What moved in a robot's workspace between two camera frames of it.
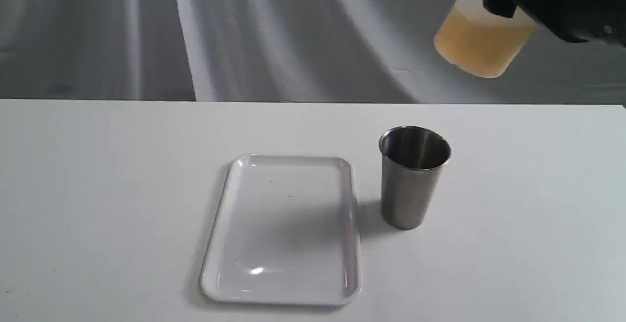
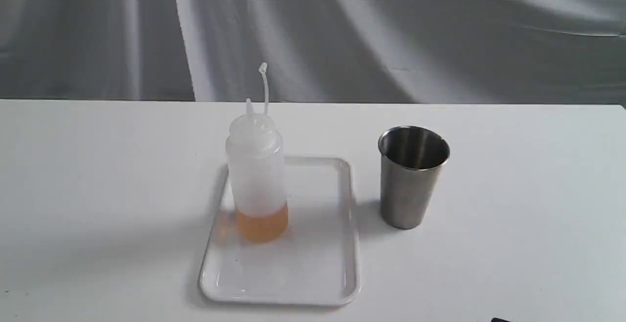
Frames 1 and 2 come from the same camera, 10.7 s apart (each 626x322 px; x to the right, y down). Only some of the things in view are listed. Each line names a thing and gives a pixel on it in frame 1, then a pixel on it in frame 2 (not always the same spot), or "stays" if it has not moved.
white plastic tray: x=287 y=233 stays
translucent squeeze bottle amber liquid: x=473 y=39 -> x=256 y=166
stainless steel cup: x=413 y=159 stays
